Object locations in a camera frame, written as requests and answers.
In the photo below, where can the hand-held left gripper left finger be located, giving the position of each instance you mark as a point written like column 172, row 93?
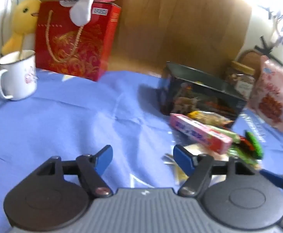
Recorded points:
column 104, row 159

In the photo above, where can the crossed black tape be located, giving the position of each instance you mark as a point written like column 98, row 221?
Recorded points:
column 271, row 53

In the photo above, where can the yellow duck plush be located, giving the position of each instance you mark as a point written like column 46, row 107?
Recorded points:
column 22, row 17

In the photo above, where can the white enamel mug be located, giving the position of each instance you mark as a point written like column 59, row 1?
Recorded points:
column 18, row 77

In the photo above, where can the pink twisted snack bag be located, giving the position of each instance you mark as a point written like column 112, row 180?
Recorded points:
column 270, row 97

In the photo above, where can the wooden board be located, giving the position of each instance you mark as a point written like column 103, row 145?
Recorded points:
column 168, row 24

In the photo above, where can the dark green snack packet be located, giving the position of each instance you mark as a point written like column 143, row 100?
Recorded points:
column 251, row 144

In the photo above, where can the light green snack packet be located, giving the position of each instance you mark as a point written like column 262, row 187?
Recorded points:
column 228, row 132

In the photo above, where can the blue printed cloth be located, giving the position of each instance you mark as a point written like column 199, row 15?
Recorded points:
column 71, row 116

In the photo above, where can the black printed box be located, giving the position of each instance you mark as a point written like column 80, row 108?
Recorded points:
column 204, row 97

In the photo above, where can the yellow snack packet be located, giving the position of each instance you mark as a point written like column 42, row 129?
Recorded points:
column 209, row 117

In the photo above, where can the clear nut jar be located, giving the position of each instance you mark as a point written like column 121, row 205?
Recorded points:
column 243, row 85

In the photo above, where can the red gift box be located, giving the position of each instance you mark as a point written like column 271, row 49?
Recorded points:
column 90, row 43

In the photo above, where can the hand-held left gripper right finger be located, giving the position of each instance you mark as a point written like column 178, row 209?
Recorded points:
column 182, row 159

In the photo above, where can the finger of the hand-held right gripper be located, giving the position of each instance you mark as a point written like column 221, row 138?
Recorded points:
column 272, row 176

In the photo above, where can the pink long snack box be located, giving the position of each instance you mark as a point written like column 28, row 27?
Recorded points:
column 199, row 133

